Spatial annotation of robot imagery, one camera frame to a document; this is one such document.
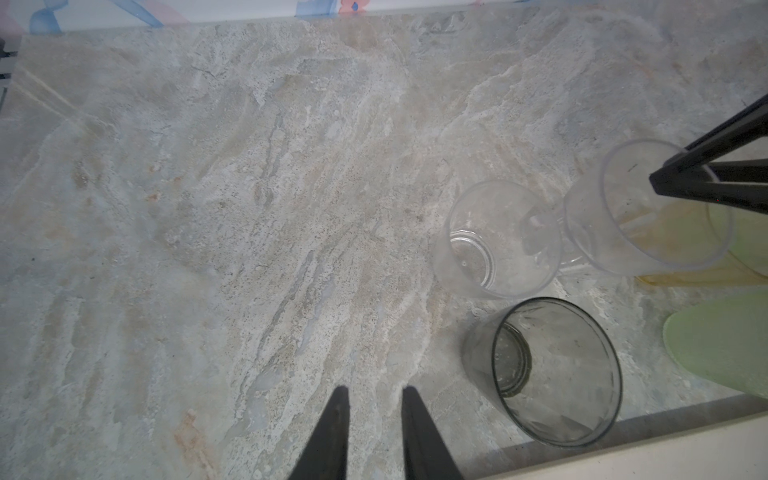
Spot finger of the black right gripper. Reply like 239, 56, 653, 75
649, 96, 767, 214

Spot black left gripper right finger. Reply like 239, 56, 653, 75
401, 386, 463, 480

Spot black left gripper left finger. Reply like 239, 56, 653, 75
288, 386, 350, 480

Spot clear plastic cup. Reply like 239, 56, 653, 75
558, 139, 698, 277
432, 180, 563, 300

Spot beige plastic tray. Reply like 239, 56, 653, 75
496, 413, 767, 479

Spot grey smoked plastic cup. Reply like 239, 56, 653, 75
461, 297, 623, 448

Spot light green plastic cup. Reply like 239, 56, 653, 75
663, 290, 767, 398

